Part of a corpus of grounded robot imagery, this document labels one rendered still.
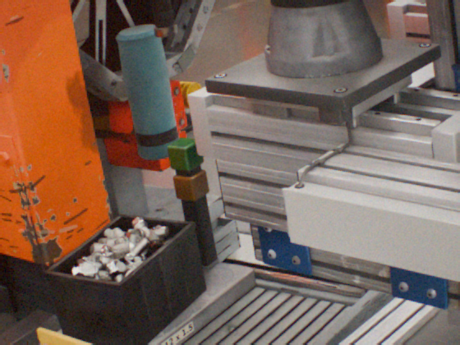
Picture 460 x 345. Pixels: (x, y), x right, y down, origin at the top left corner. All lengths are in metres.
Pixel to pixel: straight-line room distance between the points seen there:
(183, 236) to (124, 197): 0.87
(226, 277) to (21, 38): 0.49
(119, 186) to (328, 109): 1.20
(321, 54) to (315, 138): 0.11
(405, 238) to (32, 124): 0.66
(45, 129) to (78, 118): 0.07
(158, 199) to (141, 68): 0.62
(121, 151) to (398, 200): 1.23
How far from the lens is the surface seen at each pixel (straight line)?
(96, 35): 2.19
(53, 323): 1.73
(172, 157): 1.57
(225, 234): 2.45
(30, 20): 1.51
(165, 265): 1.47
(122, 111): 2.15
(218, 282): 1.59
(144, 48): 1.97
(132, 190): 2.37
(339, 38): 1.24
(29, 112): 1.52
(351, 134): 1.24
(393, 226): 1.09
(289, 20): 1.25
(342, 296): 2.28
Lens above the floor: 1.19
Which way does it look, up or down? 22 degrees down
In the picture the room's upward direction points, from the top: 10 degrees counter-clockwise
